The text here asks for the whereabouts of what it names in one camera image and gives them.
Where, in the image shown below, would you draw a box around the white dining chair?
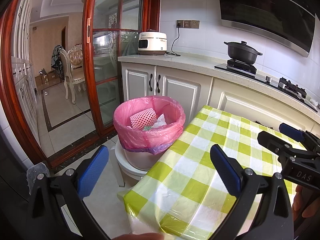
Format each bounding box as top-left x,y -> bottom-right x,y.
59,44 -> 86,104

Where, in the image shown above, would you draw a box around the white lower kitchen cabinets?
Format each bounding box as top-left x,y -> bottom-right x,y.
119,55 -> 319,135

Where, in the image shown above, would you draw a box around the red wooden glass door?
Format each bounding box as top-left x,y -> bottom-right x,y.
1,0 -> 161,169

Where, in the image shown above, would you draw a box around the person's right hand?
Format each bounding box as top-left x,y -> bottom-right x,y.
291,185 -> 320,220

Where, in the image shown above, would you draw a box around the black power cable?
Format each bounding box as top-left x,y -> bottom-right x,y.
166,26 -> 181,56

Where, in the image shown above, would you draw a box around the black cooking pot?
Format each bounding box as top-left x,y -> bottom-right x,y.
224,41 -> 263,64

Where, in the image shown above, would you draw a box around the black range hood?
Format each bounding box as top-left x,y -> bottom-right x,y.
219,0 -> 316,57

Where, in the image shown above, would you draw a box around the person's left hand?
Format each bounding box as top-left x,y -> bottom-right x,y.
112,232 -> 164,240

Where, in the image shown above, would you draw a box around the pink trash bag bin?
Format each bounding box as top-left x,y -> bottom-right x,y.
113,96 -> 185,171

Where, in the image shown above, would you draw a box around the white rice cooker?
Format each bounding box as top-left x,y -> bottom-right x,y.
138,31 -> 167,55

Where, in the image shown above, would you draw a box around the pink foam net fruit back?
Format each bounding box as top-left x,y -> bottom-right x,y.
130,108 -> 157,130

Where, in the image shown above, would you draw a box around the white wardrobe cabinets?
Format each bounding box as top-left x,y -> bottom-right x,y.
11,0 -> 40,142

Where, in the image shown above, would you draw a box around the green checkered tablecloth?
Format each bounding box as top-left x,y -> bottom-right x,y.
124,106 -> 281,239

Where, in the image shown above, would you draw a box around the clear plastic scrap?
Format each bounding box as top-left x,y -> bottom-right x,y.
26,162 -> 50,194

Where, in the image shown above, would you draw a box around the wall power socket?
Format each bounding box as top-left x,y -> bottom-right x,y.
176,20 -> 200,29

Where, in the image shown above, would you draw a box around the white stool under bin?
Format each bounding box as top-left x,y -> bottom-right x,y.
109,142 -> 147,187

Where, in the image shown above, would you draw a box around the black gas stove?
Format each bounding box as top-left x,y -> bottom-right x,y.
214,60 -> 318,113

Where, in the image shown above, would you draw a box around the green dish cloth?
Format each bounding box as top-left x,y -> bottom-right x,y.
143,126 -> 152,131

